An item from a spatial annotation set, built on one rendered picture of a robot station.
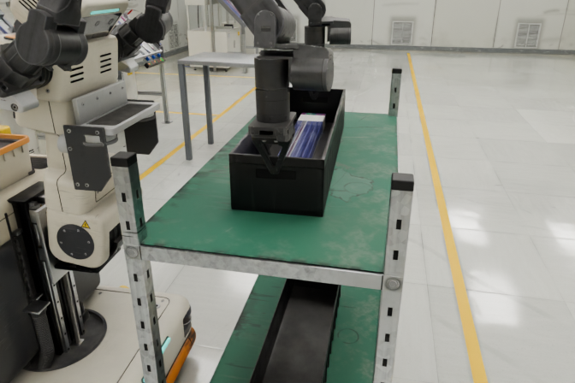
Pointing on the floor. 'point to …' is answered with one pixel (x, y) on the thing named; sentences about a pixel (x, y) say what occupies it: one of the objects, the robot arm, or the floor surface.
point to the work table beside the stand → (206, 86)
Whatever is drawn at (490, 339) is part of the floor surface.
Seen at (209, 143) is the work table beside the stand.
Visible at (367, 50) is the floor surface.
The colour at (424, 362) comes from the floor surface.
